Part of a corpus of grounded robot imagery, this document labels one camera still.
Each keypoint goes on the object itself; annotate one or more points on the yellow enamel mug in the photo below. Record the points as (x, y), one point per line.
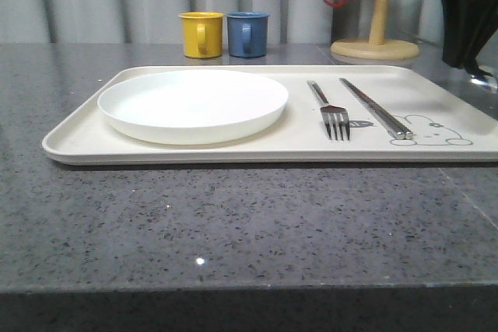
(202, 34)

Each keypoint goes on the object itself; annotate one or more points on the wooden mug tree stand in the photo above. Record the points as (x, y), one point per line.
(376, 46)

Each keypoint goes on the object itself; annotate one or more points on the white round plate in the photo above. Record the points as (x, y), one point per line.
(193, 107)

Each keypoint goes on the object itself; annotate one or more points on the beige rabbit serving tray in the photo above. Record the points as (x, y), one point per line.
(404, 118)

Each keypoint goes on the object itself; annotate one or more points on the silver metal fork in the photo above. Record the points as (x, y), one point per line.
(336, 119)

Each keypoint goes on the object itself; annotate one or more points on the silver metal spoon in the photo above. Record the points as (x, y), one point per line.
(482, 76)

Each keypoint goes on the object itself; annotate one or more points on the blue enamel mug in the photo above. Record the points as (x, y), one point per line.
(247, 34)

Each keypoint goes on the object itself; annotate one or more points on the silver metal chopstick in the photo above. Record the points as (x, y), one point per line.
(389, 116)
(369, 108)

